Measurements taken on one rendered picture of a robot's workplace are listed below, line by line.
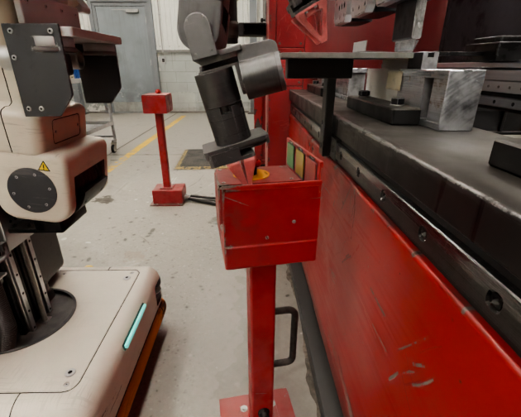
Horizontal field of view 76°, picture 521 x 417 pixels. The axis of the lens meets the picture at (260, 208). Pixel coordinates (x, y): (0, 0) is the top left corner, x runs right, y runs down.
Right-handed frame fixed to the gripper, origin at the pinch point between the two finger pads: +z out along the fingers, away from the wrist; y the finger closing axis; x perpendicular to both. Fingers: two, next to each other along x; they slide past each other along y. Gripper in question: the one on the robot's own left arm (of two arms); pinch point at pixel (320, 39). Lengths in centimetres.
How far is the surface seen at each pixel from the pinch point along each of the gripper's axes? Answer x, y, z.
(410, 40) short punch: -15.9, -3.8, 9.4
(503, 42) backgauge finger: -32.0, -5.8, 19.1
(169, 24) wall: 125, 710, -148
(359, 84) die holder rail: -11.2, 30.4, 19.2
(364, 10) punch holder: -15.8, 16.1, 0.3
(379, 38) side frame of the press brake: -40, 84, 17
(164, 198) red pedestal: 120, 153, 46
